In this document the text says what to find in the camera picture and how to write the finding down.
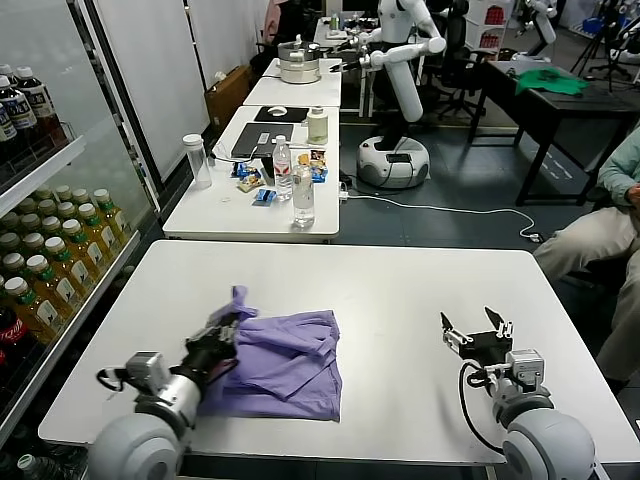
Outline cola bottle red label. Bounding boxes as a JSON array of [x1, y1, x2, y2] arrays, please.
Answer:
[[0, 303, 37, 384]]

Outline pale green jar white lid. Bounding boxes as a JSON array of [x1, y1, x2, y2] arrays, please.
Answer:
[[305, 106, 329, 147]]

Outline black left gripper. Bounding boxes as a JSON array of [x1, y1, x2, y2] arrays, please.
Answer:
[[181, 311, 246, 380]]

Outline tall black office chair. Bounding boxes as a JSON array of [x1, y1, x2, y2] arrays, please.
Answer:
[[424, 0, 489, 121]]

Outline pink garment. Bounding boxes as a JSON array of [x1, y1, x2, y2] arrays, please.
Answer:
[[264, 0, 286, 46]]

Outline long white desk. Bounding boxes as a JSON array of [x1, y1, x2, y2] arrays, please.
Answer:
[[162, 103, 342, 245]]

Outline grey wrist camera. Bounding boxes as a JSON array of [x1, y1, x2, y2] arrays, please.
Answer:
[[506, 349, 546, 395], [124, 351, 170, 394]]

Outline white shelf with red boxes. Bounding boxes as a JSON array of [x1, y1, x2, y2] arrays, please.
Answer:
[[463, 0, 512, 51]]

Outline dark grey laptop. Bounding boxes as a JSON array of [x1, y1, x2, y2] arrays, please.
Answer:
[[230, 122, 295, 160]]

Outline white floor cable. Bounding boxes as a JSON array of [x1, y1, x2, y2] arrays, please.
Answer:
[[347, 193, 541, 242]]

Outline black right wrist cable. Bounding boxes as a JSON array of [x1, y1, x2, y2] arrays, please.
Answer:
[[458, 360, 507, 454]]

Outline water bottle red label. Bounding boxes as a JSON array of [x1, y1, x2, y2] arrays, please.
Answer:
[[271, 135, 293, 202]]

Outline metal steamer pot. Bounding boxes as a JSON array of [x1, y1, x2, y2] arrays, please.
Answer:
[[276, 35, 322, 85]]

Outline green cloth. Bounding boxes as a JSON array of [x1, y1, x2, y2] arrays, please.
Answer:
[[514, 67, 590, 96]]

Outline clear unlabelled water bottle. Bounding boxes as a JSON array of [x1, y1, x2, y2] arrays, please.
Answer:
[[290, 163, 317, 228]]

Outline glass door drinks cooler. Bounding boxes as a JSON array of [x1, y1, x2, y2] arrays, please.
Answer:
[[0, 0, 166, 480]]

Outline black mouse pad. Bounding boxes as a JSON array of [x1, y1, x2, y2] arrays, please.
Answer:
[[253, 105, 309, 125]]

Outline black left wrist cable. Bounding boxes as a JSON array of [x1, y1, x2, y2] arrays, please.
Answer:
[[96, 367, 131, 401]]

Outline purple t-shirt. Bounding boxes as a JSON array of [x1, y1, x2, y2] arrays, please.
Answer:
[[197, 284, 345, 425]]

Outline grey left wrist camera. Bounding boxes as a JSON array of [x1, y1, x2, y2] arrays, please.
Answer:
[[124, 351, 170, 394]]

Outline dark tea bottle white label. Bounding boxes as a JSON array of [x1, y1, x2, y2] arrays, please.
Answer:
[[0, 63, 17, 151], [12, 66, 67, 147], [0, 74, 40, 157]]

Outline seated person beige trousers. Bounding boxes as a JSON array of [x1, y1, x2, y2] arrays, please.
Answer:
[[532, 207, 640, 389]]

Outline person right forearm green sleeve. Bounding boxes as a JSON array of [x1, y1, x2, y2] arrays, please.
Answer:
[[598, 134, 640, 204]]

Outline clear tumbler white lid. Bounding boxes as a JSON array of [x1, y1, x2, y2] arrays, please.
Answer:
[[181, 133, 214, 191]]

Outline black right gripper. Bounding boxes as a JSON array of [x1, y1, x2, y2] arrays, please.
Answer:
[[439, 305, 515, 367]]

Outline brown cardboard box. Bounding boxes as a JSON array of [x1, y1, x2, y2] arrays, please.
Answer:
[[203, 64, 252, 132]]

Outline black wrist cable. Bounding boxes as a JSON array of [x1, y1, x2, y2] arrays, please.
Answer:
[[458, 360, 507, 454], [96, 367, 131, 401]]

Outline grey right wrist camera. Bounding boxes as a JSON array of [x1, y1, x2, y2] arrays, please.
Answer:
[[506, 349, 546, 395]]

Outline low black office chair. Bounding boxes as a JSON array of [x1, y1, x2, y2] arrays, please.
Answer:
[[248, 40, 282, 77]]

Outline black table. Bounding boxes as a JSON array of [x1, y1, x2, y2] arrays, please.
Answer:
[[479, 58, 640, 207]]

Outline short white desk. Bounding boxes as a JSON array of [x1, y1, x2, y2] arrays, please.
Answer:
[[242, 56, 344, 109]]

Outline dark bottle green cap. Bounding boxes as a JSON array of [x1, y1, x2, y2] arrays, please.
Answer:
[[16, 453, 56, 480]]

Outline white humanoid robot body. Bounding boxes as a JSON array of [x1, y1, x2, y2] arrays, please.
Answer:
[[356, 0, 436, 190]]

